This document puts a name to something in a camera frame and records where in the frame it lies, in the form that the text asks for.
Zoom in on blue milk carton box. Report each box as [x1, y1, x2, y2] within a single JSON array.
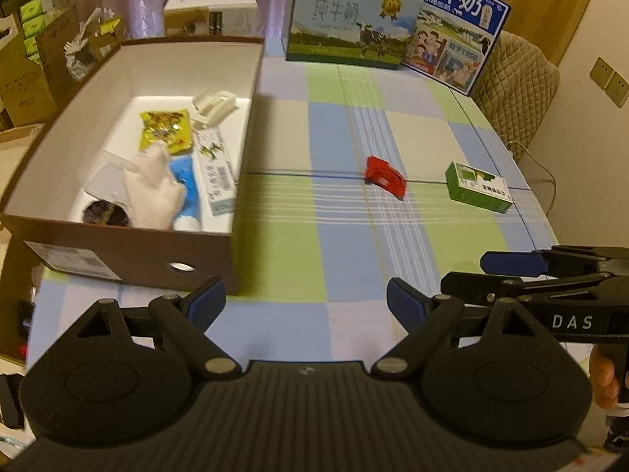
[[403, 0, 511, 96]]

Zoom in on white ointment box with parrot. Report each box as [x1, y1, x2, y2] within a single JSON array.
[[194, 128, 237, 216]]

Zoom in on green cow milk carton box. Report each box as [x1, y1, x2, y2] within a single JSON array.
[[281, 0, 422, 69]]

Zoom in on white hair claw clip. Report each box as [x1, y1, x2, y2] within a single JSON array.
[[191, 90, 237, 130]]

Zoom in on green white spray medicine box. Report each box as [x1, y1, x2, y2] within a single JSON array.
[[446, 162, 513, 213]]

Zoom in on person's right hand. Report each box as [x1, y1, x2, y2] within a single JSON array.
[[589, 345, 620, 409]]

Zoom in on white appliance box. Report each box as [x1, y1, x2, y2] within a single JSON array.
[[163, 0, 258, 36]]

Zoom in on red snack packet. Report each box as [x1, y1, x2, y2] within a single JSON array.
[[364, 156, 406, 200]]

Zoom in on yellow snack packet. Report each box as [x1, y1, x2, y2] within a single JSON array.
[[139, 109, 193, 156]]

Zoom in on white power cable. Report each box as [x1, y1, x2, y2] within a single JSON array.
[[505, 140, 559, 218]]

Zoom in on beige quilted chair cover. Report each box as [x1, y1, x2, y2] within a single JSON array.
[[471, 31, 561, 161]]

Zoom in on clear plastic case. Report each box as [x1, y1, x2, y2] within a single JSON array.
[[83, 150, 130, 206]]

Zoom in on white sock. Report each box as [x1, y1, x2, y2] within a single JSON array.
[[124, 143, 187, 230]]

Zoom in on wall sockets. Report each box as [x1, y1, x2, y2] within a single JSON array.
[[590, 57, 629, 108]]

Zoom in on brown cardboard shoe box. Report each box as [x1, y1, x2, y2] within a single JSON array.
[[1, 36, 265, 293]]

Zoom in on dark purple scrunchie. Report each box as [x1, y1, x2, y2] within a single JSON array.
[[82, 200, 130, 227]]

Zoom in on green tissue packs stack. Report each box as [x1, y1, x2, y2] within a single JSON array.
[[19, 0, 67, 65]]

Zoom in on checked bed sheet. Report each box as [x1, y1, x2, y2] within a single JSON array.
[[26, 36, 591, 370]]

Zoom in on blue cream tube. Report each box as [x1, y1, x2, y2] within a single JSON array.
[[171, 155, 202, 231]]

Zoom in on brown cardboard carton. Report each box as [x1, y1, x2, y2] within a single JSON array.
[[1, 6, 79, 126]]

